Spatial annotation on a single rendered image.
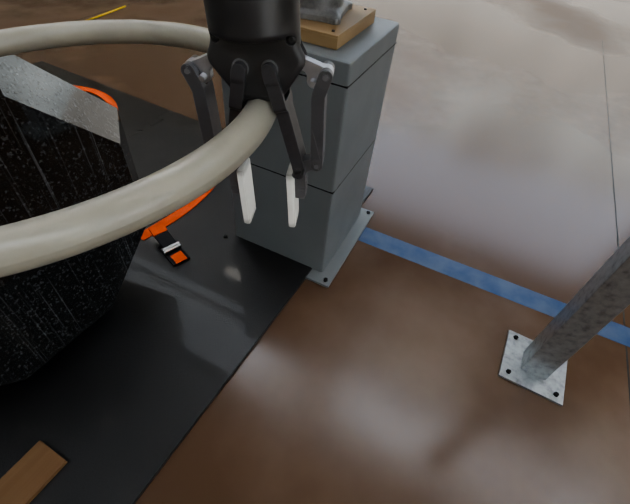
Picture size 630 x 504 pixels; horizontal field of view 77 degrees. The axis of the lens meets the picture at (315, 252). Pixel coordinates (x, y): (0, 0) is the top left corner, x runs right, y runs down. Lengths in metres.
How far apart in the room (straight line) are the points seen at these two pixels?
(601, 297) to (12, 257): 1.20
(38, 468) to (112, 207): 1.10
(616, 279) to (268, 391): 0.98
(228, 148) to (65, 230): 0.13
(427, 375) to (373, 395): 0.20
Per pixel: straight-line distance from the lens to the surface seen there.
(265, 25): 0.34
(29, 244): 0.29
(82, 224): 0.28
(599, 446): 1.55
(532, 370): 1.52
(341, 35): 1.15
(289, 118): 0.38
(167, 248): 1.61
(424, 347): 1.44
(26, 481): 1.33
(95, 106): 1.20
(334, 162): 1.20
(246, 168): 0.43
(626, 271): 1.19
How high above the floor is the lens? 1.17
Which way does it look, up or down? 47 degrees down
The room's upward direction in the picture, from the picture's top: 6 degrees clockwise
